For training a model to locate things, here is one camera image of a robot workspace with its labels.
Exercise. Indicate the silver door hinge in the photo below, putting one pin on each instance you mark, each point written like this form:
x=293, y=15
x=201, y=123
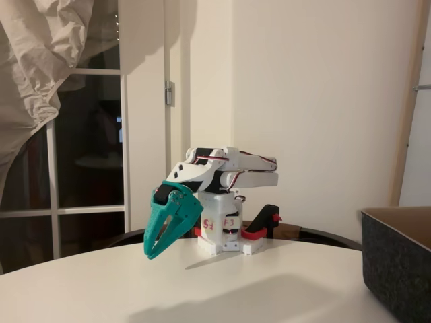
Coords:
x=169, y=94

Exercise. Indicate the white glazed door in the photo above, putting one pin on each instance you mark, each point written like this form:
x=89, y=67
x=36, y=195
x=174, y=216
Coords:
x=144, y=40

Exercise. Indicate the beige crumpled curtain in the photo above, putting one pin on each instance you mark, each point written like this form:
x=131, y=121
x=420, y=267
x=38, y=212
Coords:
x=33, y=50

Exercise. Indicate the metal rod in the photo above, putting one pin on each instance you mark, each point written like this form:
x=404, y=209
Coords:
x=424, y=87

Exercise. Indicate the black clamp with red lever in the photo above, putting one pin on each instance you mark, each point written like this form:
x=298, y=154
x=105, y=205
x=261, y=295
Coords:
x=264, y=218

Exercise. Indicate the wooden framed frosted panel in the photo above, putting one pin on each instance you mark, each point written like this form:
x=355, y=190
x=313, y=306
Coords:
x=407, y=117

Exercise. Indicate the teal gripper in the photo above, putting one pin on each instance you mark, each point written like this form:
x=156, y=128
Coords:
x=161, y=209

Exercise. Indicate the black clamp with red pad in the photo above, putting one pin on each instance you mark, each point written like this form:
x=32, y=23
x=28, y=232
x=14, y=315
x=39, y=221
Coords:
x=197, y=233

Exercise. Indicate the dark brown chair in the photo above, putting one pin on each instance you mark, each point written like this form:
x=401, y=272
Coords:
x=289, y=230

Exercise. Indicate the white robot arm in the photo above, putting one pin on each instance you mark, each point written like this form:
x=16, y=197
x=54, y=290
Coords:
x=256, y=178

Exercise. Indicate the grey felt box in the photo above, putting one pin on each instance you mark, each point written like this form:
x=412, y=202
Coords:
x=394, y=269

